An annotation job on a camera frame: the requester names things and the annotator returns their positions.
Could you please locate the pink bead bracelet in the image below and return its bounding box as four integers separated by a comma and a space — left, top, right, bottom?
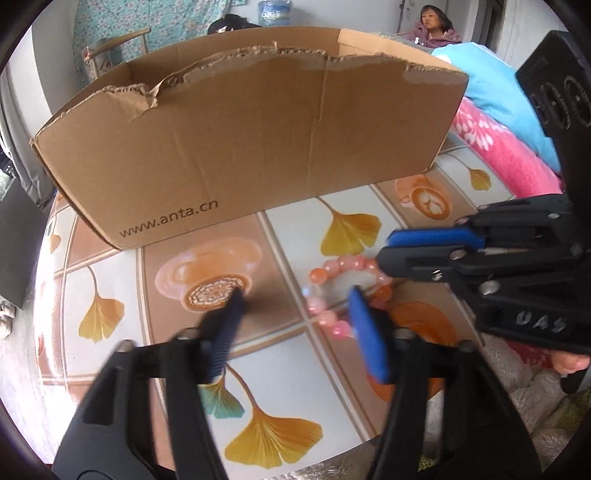
301, 254, 395, 341

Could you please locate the brown cardboard box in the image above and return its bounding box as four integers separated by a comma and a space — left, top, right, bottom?
31, 27, 468, 250

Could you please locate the right hand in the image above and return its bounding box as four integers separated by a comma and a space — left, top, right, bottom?
551, 351, 590, 375

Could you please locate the pink floral blanket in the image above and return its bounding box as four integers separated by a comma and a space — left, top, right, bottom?
451, 97, 562, 198

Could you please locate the patterned tablecloth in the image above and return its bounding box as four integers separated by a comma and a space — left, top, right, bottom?
34, 136, 512, 479

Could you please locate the light blue pillow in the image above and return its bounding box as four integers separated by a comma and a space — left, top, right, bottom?
432, 42, 561, 174

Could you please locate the seated woman in purple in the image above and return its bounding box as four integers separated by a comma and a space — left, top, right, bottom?
401, 4, 462, 49

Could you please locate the grey board panel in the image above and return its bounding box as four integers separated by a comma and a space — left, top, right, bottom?
0, 179, 47, 309

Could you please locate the blue water jug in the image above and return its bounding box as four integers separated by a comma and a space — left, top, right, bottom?
257, 0, 293, 27

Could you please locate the black haired person in white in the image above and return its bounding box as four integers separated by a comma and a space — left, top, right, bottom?
206, 13, 259, 35

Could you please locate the wooden chair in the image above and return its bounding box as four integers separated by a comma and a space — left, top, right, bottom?
81, 28, 151, 83

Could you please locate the floral teal curtain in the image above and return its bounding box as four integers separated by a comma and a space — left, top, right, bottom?
73, 0, 232, 85

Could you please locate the black camera box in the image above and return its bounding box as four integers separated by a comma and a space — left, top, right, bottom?
517, 30, 590, 205

